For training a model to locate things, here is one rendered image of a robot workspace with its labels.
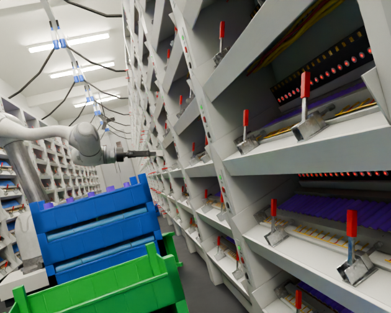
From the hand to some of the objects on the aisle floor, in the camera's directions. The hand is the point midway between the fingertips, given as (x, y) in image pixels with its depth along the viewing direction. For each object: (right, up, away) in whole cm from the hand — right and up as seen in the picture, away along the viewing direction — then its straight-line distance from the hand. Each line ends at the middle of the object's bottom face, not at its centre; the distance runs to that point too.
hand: (156, 153), depth 183 cm
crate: (+2, -67, +11) cm, 68 cm away
